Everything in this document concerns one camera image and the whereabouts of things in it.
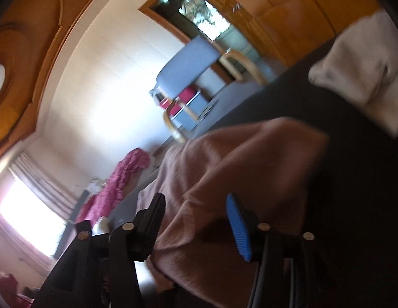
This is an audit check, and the pink knit sweater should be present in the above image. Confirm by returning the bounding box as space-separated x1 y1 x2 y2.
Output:
136 116 331 308

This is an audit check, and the pink ruffled bedding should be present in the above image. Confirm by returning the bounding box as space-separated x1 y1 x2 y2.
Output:
76 148 150 226

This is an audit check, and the striped curtain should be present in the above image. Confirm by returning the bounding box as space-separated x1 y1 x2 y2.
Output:
9 152 77 220

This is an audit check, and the grey plastic bin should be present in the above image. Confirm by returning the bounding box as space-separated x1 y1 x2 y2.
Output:
171 94 213 132

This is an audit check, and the red storage box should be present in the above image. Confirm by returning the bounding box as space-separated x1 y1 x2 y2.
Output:
159 85 199 118

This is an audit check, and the smartphone on chair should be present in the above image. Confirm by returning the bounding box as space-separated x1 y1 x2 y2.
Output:
198 99 219 121

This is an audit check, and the grey chair with wooden arms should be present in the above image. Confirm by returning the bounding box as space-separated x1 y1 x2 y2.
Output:
149 36 268 143

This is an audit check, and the wooden wardrobe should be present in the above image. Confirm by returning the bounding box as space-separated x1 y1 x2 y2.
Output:
177 0 384 68

